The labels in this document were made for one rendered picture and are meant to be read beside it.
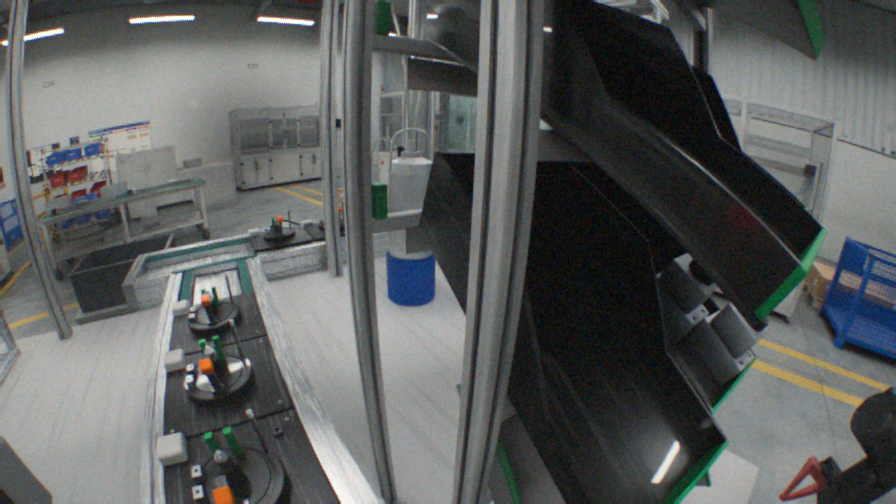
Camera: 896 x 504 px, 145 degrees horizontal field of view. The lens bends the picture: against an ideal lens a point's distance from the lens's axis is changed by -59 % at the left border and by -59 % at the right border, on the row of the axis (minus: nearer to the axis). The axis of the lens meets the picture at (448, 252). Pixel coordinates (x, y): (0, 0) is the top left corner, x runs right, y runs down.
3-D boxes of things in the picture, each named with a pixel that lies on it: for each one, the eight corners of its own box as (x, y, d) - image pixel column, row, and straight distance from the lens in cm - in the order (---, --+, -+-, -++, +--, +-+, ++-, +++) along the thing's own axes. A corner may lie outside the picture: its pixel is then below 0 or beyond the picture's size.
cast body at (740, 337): (735, 372, 41) (784, 333, 38) (719, 387, 38) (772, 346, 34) (693, 312, 42) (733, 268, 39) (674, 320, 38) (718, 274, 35)
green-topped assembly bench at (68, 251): (215, 239, 526) (206, 175, 510) (52, 284, 560) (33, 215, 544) (206, 225, 623) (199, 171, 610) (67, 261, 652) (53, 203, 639)
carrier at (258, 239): (314, 244, 139) (311, 213, 135) (255, 255, 135) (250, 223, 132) (301, 229, 161) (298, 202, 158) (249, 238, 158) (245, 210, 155)
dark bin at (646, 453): (707, 453, 31) (782, 412, 27) (595, 560, 23) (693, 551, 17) (533, 215, 37) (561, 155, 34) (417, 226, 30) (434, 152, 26)
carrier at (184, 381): (296, 414, 62) (279, 356, 54) (167, 450, 66) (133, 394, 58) (269, 342, 81) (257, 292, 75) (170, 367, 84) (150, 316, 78)
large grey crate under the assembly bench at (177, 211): (196, 217, 559) (194, 202, 555) (158, 225, 558) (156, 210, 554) (194, 212, 599) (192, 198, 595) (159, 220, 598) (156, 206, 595)
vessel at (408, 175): (442, 255, 105) (446, 128, 98) (402, 264, 98) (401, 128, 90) (418, 242, 116) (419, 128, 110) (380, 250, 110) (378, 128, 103)
